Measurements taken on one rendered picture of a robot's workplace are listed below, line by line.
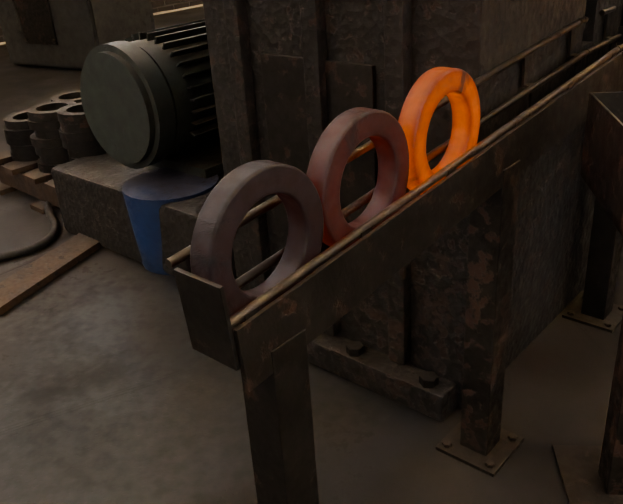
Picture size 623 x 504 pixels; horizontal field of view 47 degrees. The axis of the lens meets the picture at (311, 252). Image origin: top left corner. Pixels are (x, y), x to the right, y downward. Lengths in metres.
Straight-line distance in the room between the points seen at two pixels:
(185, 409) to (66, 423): 0.27
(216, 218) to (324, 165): 0.18
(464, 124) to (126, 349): 1.15
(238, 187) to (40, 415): 1.13
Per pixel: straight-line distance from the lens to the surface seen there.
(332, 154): 0.85
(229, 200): 0.73
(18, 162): 3.11
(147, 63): 2.15
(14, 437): 1.74
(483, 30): 1.28
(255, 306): 0.77
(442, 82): 1.02
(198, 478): 1.50
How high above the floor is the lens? 1.02
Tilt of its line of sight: 26 degrees down
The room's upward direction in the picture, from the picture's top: 4 degrees counter-clockwise
